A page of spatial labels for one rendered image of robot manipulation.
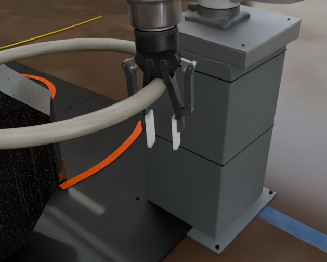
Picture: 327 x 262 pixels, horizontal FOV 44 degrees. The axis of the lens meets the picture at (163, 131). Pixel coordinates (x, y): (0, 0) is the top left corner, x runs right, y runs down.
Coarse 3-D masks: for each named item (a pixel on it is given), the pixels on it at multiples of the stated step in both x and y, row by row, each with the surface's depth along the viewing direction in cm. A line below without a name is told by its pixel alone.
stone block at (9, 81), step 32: (0, 96) 129; (32, 96) 142; (0, 128) 133; (0, 160) 137; (32, 160) 148; (0, 192) 142; (32, 192) 153; (0, 224) 146; (32, 224) 159; (0, 256) 152
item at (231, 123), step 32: (224, 64) 131; (256, 64) 142; (160, 96) 157; (224, 96) 136; (256, 96) 151; (160, 128) 165; (192, 128) 153; (224, 128) 142; (256, 128) 162; (160, 160) 174; (192, 160) 160; (224, 160) 150; (256, 160) 174; (160, 192) 183; (192, 192) 168; (224, 192) 160; (256, 192) 189; (192, 224) 177; (224, 224) 172
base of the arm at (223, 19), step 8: (192, 8) 153; (200, 8) 144; (208, 8) 141; (232, 8) 141; (192, 16) 146; (200, 16) 145; (208, 16) 142; (216, 16) 141; (224, 16) 141; (232, 16) 142; (240, 16) 145; (248, 16) 149; (208, 24) 143; (216, 24) 141; (224, 24) 139; (232, 24) 143
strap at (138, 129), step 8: (40, 80) 306; (136, 128) 246; (136, 136) 239; (128, 144) 231; (120, 152) 224; (104, 160) 218; (112, 160) 218; (96, 168) 212; (80, 176) 206; (88, 176) 206; (64, 184) 201; (72, 184) 201
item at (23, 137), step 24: (24, 48) 97; (48, 48) 98; (72, 48) 99; (96, 48) 98; (120, 48) 94; (144, 96) 66; (72, 120) 60; (96, 120) 61; (120, 120) 63; (0, 144) 58; (24, 144) 58
